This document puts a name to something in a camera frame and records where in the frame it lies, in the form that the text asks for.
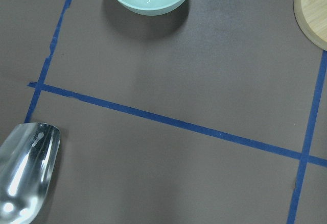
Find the stainless steel ice scoop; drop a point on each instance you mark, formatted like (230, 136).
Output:
(28, 157)

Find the wooden cup stand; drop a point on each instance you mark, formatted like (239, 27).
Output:
(311, 18)

